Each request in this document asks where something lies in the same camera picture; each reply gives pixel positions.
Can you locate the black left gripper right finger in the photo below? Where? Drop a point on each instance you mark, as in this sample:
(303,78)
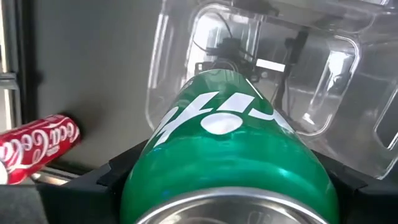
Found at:
(357,202)

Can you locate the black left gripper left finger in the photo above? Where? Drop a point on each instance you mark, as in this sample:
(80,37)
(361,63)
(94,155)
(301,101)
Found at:
(102,193)

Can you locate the red Coca-Cola can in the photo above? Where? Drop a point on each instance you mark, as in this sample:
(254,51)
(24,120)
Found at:
(34,146)

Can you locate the green Sprite can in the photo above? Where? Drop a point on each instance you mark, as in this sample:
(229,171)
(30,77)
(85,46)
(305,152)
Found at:
(224,161)

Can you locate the clear plastic bin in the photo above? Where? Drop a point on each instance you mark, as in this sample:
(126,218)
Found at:
(342,130)

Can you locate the black table mat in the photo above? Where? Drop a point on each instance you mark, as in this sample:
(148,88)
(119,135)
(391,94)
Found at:
(93,62)

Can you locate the black diagonal frame strut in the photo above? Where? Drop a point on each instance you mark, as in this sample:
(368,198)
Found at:
(293,62)

